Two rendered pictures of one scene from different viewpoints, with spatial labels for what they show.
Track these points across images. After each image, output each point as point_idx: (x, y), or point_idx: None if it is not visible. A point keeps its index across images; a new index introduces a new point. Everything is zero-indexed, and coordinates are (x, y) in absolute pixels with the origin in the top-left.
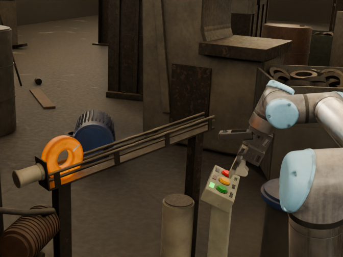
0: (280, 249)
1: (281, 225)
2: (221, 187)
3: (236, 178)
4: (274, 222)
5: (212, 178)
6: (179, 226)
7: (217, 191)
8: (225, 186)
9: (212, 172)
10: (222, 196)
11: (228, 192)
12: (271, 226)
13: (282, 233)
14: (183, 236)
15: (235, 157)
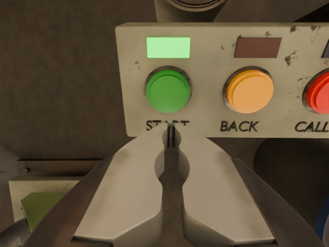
0: (282, 169)
1: (310, 184)
2: (162, 88)
3: (321, 127)
4: (318, 173)
5: (235, 39)
6: (155, 3)
7: (133, 77)
8: (183, 103)
9: (314, 25)
10: (124, 101)
11: (176, 116)
12: (315, 164)
13: (299, 180)
14: (160, 21)
15: (264, 182)
